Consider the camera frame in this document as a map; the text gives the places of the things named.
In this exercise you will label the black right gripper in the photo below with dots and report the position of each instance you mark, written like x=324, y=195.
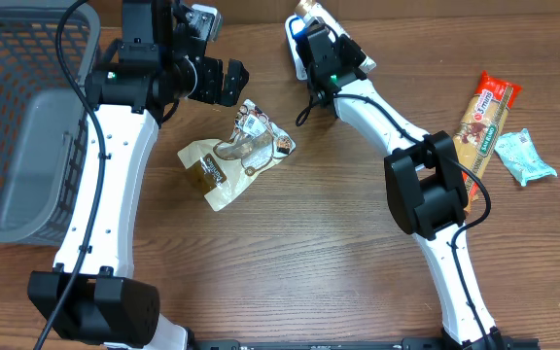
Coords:
x=323, y=44

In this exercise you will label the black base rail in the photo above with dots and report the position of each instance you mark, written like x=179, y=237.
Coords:
x=409, y=343

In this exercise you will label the orange biscuit package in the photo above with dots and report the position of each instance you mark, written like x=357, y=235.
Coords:
x=483, y=122

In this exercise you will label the white barcode scanner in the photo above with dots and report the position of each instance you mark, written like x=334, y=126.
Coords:
x=293, y=25

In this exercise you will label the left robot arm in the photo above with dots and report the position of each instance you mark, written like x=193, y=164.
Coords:
x=90, y=294

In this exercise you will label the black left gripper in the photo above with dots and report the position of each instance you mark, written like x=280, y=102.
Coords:
x=212, y=79

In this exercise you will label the white tube gold cap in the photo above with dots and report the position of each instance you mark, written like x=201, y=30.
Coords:
x=312, y=12

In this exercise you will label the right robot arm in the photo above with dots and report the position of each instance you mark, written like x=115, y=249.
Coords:
x=424, y=179

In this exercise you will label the grey plastic shopping basket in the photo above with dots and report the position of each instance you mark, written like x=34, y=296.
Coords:
x=43, y=134

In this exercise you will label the teal wipes packet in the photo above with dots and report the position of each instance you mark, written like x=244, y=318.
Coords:
x=519, y=155

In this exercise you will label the white brown snack pouch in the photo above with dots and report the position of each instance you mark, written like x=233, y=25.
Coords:
x=223, y=170

